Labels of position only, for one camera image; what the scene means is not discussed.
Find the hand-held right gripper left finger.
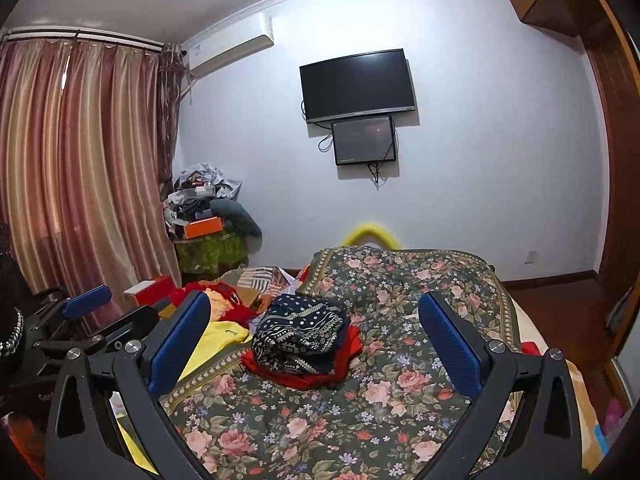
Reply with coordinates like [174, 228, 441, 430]
[45, 290, 211, 480]

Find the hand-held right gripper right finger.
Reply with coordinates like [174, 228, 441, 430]
[417, 291, 583, 480]

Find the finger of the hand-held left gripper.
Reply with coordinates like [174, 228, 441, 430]
[30, 285, 112, 333]
[37, 307, 160, 357]

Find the navy patterned garment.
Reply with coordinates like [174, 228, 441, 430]
[250, 294, 351, 376]

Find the red and white box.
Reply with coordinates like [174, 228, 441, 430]
[123, 275, 176, 307]

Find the yellow garment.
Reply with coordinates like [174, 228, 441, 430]
[112, 320, 251, 466]

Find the red plush toy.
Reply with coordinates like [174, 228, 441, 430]
[170, 281, 258, 327]

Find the tan plush blanket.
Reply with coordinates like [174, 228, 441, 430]
[500, 305, 608, 466]

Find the black beaded garment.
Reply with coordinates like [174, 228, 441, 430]
[0, 220, 31, 361]

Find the patchwork cloth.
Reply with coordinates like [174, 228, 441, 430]
[220, 265, 301, 313]

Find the floral blanket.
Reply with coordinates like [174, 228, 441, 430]
[160, 246, 523, 480]

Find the orange box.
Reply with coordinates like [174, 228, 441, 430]
[182, 216, 223, 240]

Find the red garment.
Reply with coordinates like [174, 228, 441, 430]
[241, 325, 363, 391]

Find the yellow cushion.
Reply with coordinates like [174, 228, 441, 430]
[341, 222, 399, 250]

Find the dark grey pillow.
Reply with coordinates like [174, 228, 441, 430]
[210, 199, 263, 241]

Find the striped pink curtain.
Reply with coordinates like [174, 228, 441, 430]
[0, 35, 183, 331]

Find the pile of clutter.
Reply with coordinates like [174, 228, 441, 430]
[162, 162, 243, 236]

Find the grey printed bag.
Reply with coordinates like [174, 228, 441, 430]
[604, 287, 633, 346]

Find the pink bag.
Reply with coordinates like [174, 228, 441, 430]
[602, 395, 628, 441]

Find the wooden wardrobe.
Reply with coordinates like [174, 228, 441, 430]
[500, 0, 640, 361]

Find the white air conditioner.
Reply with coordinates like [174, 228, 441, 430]
[181, 14, 276, 81]

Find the black cable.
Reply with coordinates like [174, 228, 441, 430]
[367, 160, 387, 191]

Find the small wall monitor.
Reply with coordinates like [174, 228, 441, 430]
[331, 115, 398, 167]

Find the large wall television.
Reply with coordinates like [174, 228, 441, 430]
[299, 48, 418, 124]

